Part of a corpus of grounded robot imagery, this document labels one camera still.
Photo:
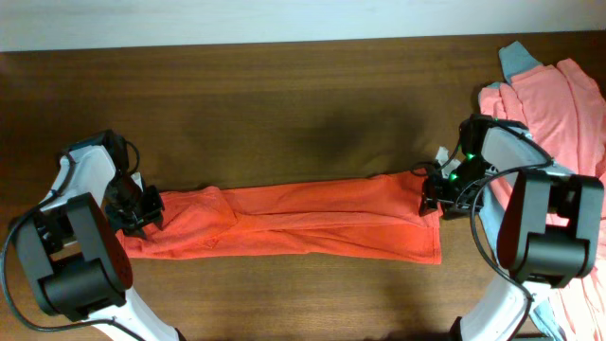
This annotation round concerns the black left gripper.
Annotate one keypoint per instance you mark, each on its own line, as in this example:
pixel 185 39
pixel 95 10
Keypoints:
pixel 153 214

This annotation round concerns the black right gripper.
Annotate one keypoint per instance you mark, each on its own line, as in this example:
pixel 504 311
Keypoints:
pixel 434 191

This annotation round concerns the orange soccer t-shirt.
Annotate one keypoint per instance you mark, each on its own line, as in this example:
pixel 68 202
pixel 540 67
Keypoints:
pixel 370 218

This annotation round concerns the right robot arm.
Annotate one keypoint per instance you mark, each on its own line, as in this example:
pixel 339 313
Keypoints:
pixel 549 231

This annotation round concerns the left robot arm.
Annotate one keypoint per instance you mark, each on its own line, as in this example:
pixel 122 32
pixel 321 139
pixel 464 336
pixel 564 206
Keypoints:
pixel 69 251

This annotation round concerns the pink shirt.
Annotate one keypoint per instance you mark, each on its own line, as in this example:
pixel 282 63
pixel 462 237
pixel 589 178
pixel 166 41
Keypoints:
pixel 565 112

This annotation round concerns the grey shirt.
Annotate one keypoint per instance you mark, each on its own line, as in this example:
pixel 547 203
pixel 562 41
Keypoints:
pixel 515 60

